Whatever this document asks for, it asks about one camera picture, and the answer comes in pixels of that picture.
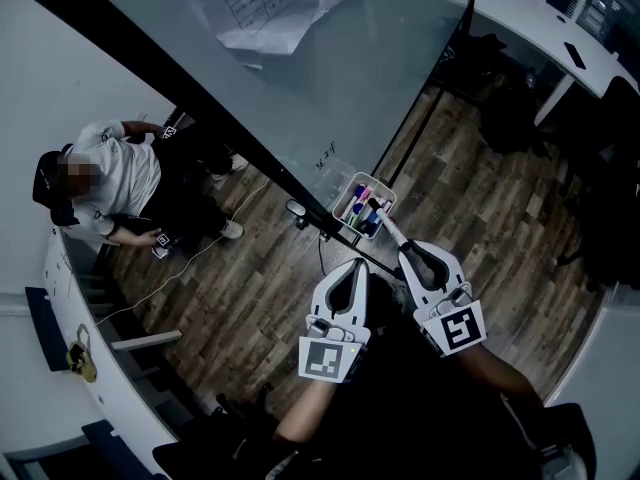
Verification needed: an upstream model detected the person's left forearm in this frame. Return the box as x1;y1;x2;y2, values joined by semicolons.
273;380;341;442

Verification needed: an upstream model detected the dark blue panel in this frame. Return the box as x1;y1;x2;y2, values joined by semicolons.
81;419;159;480
24;286;70;373

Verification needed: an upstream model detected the black backpack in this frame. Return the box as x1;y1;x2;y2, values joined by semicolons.
477;32;551;157

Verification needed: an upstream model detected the thin white wearable cable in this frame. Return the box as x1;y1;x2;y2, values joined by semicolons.
501;398;541;450

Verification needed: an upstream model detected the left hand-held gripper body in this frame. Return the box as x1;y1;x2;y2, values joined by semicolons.
298;312;374;384

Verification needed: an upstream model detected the white wearable device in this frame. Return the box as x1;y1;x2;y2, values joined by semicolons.
539;442;589;480

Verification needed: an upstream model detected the black phone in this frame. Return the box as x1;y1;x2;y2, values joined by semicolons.
563;41;587;71

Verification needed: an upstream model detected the black cable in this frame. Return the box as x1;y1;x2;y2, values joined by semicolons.
317;231;331;275

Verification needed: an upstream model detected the crumpled paper sheet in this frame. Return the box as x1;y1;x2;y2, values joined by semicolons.
207;0;374;57

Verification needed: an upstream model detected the marker pen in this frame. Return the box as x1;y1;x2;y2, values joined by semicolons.
368;197;410;249

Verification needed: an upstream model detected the person's black clothing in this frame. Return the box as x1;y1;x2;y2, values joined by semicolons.
234;275;599;480

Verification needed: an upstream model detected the white plastic bin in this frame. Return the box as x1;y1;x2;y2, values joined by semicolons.
332;171;398;241

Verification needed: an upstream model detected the bunch of coloured pens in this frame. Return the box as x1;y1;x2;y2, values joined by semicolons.
342;182;394;237

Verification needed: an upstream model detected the silver metal oblong fitting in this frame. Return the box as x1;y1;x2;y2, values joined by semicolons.
285;198;307;229

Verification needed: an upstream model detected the glass whiteboard with black frame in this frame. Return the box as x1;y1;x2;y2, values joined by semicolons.
9;0;481;282

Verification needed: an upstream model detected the small yellow bag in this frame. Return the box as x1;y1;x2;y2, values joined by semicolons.
64;323;99;384

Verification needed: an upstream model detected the person's right forearm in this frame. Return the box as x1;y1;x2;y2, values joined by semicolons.
457;345;544;409

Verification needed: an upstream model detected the long white desk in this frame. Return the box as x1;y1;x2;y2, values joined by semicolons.
472;0;640;114

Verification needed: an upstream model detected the curved white desk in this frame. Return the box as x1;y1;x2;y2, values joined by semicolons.
42;227;184;480

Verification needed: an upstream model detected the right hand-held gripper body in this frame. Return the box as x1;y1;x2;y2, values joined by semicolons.
412;281;488;358

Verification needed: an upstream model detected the black office chair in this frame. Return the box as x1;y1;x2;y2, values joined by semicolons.
537;75;640;179
152;382;301;480
554;157;640;289

